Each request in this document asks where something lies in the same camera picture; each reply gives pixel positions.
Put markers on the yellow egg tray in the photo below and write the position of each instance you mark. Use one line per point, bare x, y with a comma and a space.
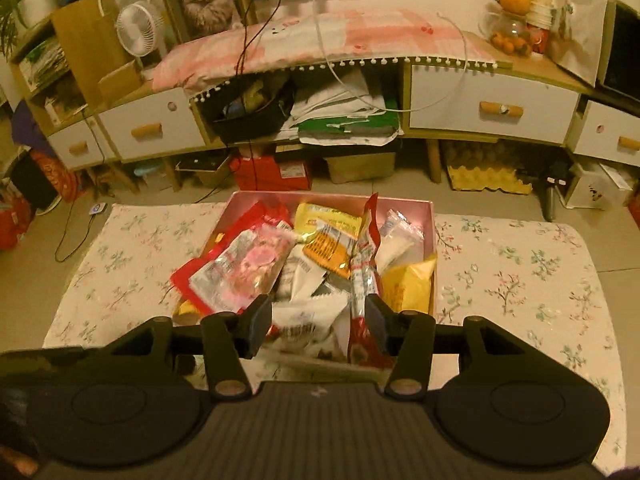
487, 180

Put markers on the glass jar of small oranges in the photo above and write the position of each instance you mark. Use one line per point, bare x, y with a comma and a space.
507, 35

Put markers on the black basket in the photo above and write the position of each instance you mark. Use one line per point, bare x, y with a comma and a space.
250, 122

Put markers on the white translucent snack packet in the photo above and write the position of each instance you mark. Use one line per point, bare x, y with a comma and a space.
397, 250

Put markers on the grey crumpled snack packet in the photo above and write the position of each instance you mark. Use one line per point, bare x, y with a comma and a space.
300, 275

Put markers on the pink blanket pompom trim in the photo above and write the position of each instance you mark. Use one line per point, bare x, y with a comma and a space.
350, 35

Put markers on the white cardboard box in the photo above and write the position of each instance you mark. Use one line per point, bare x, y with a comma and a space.
597, 187

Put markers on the plain cardboard box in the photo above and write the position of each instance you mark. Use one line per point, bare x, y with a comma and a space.
360, 167

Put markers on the small yellow snack packet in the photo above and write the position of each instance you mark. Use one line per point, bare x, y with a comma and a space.
412, 285

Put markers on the yellow orange-label snack packet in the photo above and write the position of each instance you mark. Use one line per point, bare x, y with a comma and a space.
325, 220

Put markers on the pink cardboard box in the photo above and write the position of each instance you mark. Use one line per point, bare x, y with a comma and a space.
417, 212

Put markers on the white desk fan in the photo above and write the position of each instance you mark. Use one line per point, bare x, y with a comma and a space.
141, 30

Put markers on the wooden bookshelf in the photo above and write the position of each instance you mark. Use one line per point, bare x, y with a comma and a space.
30, 95

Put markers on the white paper bag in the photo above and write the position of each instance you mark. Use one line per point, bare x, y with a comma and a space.
577, 30

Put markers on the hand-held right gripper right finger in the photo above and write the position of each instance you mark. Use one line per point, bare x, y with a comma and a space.
376, 320

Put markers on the black boxy appliance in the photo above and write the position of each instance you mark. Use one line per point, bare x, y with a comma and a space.
625, 55

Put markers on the white barcode snack packet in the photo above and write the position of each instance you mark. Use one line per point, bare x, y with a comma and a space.
310, 315

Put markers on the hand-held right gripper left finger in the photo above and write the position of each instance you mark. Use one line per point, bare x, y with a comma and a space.
261, 322

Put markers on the red box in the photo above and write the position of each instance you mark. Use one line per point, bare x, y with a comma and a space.
275, 172

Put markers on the green folder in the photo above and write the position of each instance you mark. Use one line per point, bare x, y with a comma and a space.
350, 127

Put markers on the red and pink snack packet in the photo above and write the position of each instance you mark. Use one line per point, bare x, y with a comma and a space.
235, 270

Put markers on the small cardboard box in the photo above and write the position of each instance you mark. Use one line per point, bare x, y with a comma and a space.
205, 170

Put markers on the red stick snack packet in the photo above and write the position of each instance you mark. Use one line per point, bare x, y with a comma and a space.
362, 280

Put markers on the long wooden cabinet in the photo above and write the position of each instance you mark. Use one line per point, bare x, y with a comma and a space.
530, 72

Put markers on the stack of papers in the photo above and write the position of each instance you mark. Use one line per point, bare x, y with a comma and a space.
340, 95

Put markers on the green potted plant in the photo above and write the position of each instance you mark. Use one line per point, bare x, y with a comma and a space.
35, 2

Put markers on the stack of paper cups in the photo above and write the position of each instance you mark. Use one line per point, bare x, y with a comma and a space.
542, 5

